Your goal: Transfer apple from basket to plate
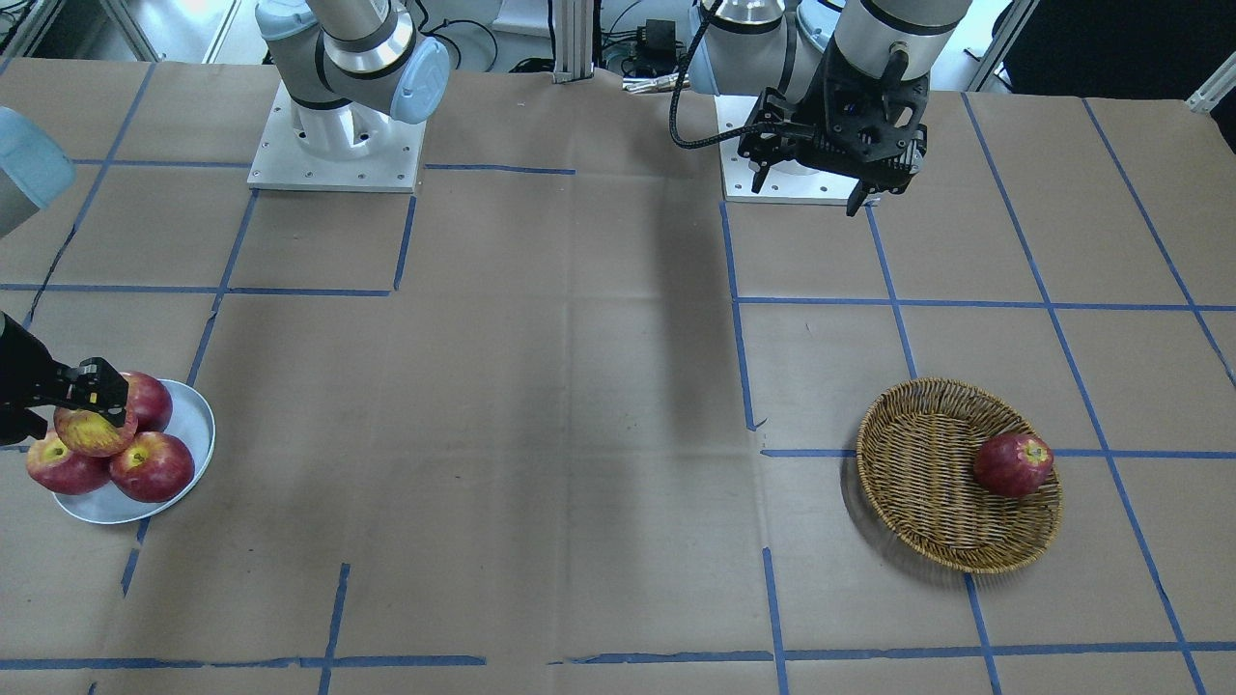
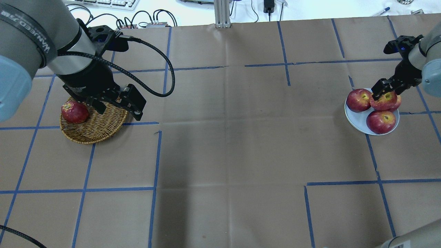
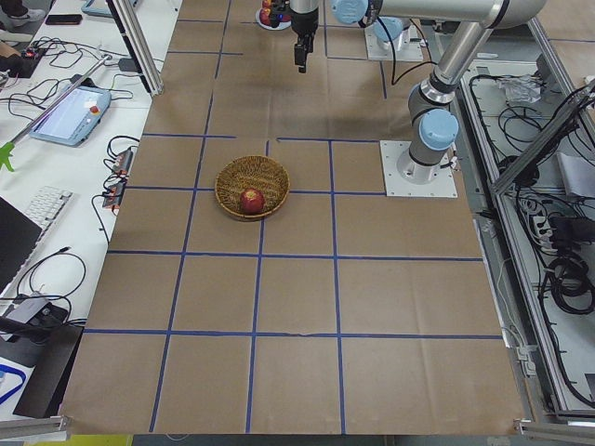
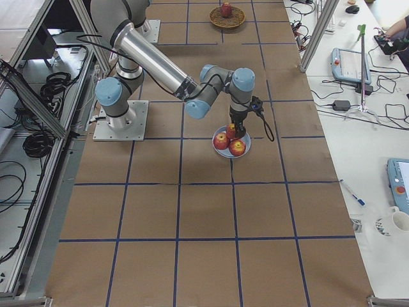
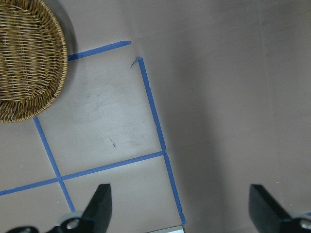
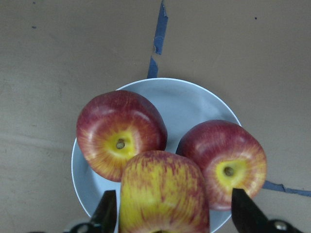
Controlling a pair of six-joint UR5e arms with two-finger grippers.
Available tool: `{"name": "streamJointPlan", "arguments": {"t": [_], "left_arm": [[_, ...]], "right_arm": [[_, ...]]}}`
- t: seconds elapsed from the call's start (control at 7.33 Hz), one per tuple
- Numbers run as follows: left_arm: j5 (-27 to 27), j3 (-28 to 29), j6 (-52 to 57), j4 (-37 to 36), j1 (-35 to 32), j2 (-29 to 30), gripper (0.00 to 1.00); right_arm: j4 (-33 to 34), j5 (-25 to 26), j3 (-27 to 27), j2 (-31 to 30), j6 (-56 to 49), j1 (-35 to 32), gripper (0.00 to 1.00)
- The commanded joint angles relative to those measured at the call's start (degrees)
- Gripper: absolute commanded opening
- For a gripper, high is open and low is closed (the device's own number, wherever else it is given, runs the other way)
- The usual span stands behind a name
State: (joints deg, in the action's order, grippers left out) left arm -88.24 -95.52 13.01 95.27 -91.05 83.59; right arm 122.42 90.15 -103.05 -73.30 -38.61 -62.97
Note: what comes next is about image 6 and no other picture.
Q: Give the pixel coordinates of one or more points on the red apple plate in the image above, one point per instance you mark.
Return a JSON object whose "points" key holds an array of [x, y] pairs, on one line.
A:
{"points": [[114, 127], [228, 156]]}

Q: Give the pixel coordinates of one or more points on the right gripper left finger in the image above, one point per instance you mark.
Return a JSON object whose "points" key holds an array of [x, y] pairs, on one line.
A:
{"points": [[104, 218]]}

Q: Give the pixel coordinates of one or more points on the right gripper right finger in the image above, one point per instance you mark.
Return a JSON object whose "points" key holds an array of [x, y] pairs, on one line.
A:
{"points": [[248, 218]]}

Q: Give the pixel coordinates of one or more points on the white plate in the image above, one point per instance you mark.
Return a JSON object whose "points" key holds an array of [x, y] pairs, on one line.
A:
{"points": [[182, 106]]}

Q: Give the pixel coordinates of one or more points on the red yellow streaked apple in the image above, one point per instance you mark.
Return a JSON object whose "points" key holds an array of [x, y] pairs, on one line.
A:
{"points": [[162, 192]]}

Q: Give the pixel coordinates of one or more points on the red apple plate right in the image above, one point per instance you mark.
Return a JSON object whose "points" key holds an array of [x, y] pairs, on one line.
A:
{"points": [[228, 156]]}

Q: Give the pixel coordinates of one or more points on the red apple plate left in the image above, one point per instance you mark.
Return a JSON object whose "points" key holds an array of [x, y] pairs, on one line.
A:
{"points": [[114, 127]]}

